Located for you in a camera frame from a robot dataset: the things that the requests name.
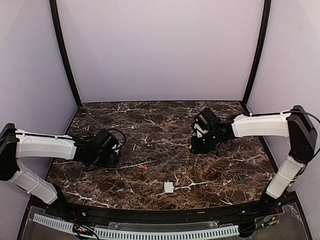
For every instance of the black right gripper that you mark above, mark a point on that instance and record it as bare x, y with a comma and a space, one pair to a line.
197, 146

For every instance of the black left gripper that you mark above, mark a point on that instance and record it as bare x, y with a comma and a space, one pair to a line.
107, 160

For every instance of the orange battery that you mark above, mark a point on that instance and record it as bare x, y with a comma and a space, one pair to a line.
143, 167

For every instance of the white battery cover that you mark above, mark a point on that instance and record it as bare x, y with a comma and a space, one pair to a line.
168, 187

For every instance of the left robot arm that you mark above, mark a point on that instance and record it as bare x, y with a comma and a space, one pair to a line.
100, 150

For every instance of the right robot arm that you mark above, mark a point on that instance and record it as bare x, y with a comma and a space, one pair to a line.
294, 124

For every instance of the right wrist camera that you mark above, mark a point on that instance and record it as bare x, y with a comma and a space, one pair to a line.
199, 131

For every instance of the white cable duct left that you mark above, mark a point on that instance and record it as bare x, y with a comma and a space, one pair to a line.
56, 224

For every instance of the black front mounting rail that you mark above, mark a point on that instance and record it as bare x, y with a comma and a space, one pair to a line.
231, 214

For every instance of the black corner frame post right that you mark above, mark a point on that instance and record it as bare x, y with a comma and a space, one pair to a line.
258, 51

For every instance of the black corner frame post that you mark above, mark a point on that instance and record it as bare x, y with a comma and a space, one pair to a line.
63, 52
258, 51

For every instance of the black corner frame post left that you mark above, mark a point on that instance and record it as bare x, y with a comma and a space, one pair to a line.
63, 52

